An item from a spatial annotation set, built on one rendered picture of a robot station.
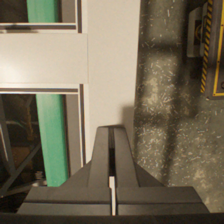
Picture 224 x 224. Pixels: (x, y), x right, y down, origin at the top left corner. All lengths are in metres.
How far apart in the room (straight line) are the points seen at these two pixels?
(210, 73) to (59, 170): 0.80
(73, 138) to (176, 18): 1.05
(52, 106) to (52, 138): 0.05
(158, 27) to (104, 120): 1.03
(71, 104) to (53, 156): 0.09
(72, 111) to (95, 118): 0.09
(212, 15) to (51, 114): 0.82
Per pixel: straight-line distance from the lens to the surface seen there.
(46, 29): 0.21
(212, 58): 0.91
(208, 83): 0.91
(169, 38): 1.16
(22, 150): 1.03
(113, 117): 0.15
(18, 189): 1.13
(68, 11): 0.24
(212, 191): 1.80
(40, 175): 1.05
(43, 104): 0.24
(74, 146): 0.26
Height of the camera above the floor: 1.08
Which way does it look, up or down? 73 degrees down
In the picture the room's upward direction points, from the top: 176 degrees clockwise
